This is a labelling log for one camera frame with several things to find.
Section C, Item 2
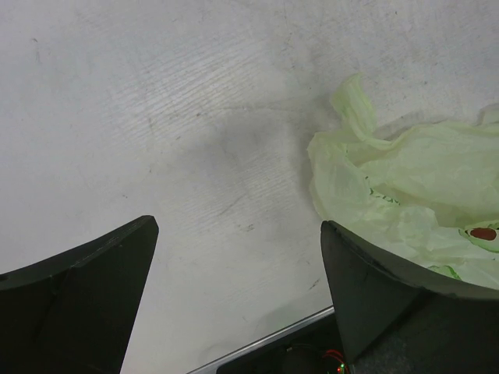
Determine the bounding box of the light green plastic bag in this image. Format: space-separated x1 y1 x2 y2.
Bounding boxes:
307 75 498 289

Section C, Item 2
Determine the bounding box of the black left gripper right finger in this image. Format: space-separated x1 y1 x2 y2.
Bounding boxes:
320 221 498 373

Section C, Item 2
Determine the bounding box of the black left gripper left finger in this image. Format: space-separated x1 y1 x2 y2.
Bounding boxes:
1 215 158 373

